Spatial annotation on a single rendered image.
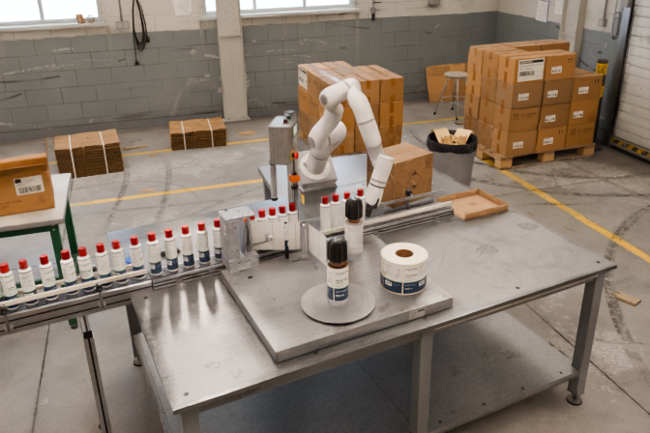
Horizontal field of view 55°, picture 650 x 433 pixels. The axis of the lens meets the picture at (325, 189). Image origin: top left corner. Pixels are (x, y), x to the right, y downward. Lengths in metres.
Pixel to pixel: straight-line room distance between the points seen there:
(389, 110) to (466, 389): 3.89
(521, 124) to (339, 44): 3.10
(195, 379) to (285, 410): 0.84
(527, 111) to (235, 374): 4.84
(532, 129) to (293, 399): 4.34
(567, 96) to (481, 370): 4.01
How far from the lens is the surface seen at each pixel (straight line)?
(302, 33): 8.45
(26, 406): 3.82
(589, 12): 8.08
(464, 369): 3.38
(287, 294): 2.67
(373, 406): 3.11
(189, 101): 8.33
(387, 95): 6.52
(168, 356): 2.49
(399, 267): 2.60
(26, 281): 2.84
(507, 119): 6.49
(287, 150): 2.89
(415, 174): 3.55
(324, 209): 3.07
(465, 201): 3.70
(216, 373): 2.37
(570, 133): 7.01
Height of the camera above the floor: 2.30
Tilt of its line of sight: 23 degrees down
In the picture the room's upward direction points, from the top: 1 degrees counter-clockwise
